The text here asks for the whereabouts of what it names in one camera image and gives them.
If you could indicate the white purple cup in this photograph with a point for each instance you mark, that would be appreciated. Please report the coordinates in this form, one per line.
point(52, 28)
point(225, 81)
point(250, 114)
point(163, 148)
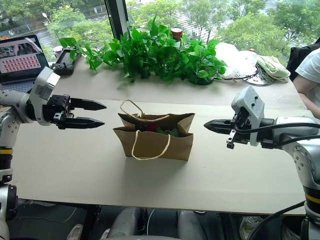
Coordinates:
point(57, 51)

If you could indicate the red brown tin can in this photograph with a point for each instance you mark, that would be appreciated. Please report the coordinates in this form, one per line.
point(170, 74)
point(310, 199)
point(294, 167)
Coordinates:
point(176, 33)

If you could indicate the grey rounded leg cover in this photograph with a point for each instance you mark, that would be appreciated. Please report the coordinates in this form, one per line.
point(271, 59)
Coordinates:
point(191, 225)
point(128, 222)

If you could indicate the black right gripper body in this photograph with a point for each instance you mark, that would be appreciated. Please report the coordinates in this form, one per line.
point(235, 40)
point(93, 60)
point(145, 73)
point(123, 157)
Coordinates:
point(241, 122)

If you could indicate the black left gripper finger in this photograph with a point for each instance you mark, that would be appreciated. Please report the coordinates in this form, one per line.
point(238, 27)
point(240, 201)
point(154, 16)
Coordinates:
point(85, 123)
point(87, 105)

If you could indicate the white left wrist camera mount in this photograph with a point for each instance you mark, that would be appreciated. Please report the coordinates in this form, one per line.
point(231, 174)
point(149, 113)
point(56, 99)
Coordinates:
point(43, 87)

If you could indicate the black table leg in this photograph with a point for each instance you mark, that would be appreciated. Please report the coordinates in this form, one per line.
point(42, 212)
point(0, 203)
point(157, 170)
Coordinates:
point(93, 220)

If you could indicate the green artificial leafy plant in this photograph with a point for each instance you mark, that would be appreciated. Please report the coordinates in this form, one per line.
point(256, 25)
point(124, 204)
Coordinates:
point(155, 55)

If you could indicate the brown paper bag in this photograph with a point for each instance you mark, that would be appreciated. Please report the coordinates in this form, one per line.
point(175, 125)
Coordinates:
point(155, 146)

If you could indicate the black handheld controller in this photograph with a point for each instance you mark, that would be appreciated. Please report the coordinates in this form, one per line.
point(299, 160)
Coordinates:
point(66, 62)

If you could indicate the beige green cloth bag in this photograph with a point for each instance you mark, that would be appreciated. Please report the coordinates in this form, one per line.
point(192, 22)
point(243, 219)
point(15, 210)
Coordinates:
point(273, 68)

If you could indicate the person in white t-shirt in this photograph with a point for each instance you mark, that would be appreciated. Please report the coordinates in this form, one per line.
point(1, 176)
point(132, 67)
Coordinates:
point(308, 72)

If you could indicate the dark window frame post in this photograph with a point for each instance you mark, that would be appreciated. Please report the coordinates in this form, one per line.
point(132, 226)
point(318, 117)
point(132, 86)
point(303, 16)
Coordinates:
point(116, 17)

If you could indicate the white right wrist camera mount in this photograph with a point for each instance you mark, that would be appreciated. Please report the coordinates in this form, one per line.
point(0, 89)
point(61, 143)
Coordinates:
point(252, 102)

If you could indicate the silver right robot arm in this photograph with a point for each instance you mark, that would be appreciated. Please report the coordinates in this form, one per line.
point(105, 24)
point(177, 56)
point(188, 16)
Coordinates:
point(305, 155)

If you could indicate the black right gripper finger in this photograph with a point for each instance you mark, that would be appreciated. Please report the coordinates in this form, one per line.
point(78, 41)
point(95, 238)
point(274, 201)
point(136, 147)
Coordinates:
point(221, 122)
point(221, 129)

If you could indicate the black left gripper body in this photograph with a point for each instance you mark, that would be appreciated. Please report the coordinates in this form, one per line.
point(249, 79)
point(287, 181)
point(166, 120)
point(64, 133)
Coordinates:
point(58, 110)

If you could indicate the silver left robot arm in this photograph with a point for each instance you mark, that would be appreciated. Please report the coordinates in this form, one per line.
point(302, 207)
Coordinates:
point(12, 102)

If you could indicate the round patterned dark plate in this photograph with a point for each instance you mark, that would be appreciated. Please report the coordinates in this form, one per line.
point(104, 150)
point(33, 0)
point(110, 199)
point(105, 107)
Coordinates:
point(260, 81)

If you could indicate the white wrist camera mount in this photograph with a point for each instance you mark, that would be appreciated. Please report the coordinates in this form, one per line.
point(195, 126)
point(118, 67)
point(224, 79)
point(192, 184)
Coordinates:
point(252, 102)
point(43, 87)

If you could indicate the white plastic bag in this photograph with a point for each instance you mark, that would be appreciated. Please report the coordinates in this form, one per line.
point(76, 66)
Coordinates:
point(235, 60)

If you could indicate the open laptop computer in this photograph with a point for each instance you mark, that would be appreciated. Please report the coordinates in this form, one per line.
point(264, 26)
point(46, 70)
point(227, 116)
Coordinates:
point(20, 60)

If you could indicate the red plush toy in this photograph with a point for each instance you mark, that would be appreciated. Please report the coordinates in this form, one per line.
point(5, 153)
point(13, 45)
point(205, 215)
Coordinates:
point(151, 128)

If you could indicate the green plush toy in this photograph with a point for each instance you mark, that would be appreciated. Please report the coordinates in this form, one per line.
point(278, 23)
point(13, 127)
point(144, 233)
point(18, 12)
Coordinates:
point(170, 132)

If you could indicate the black chair back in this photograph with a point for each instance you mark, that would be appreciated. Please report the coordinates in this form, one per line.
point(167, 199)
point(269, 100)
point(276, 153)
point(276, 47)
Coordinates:
point(297, 57)

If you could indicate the dark plant pot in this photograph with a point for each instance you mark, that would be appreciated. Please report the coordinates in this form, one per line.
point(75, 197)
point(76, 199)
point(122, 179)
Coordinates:
point(206, 82)

